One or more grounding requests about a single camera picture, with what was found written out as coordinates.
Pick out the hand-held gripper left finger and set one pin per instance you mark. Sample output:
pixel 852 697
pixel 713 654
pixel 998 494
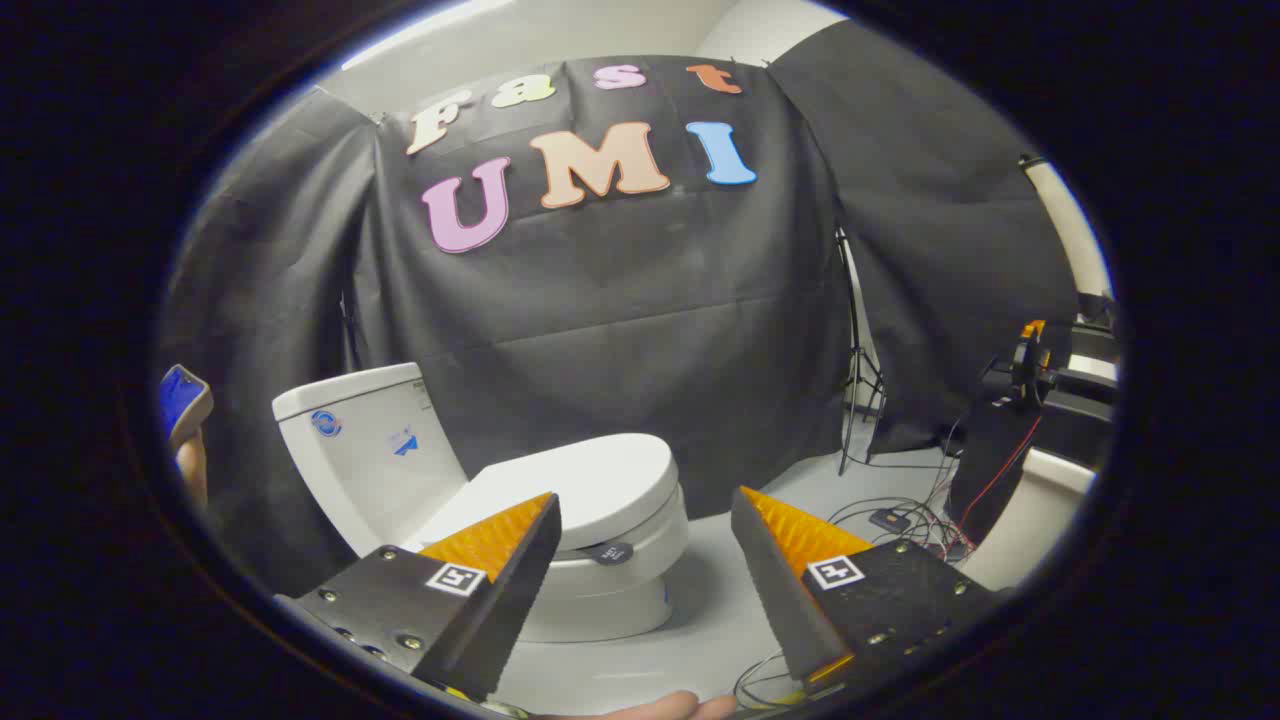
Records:
pixel 520 580

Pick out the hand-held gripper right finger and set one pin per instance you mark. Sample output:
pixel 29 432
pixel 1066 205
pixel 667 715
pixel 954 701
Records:
pixel 775 590

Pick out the white toilet lid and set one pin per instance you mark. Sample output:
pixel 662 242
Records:
pixel 600 480

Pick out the white ceramic toilet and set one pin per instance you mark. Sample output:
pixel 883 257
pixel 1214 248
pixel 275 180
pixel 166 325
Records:
pixel 370 450

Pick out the black power adapter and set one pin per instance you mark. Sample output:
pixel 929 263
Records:
pixel 888 519

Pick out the black tripod light stand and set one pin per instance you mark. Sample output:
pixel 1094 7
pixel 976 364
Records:
pixel 856 370

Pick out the black cloth-draped stand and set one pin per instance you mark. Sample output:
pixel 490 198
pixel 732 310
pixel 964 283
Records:
pixel 985 460

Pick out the white rounded object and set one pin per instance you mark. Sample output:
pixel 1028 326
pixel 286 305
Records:
pixel 1035 520

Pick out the black backdrop cloth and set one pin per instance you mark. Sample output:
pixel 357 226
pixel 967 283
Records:
pixel 620 320

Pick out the black equipment rack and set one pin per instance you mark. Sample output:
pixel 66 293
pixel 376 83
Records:
pixel 1085 400

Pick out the blue flat object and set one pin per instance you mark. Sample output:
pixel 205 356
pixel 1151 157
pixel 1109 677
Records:
pixel 180 400

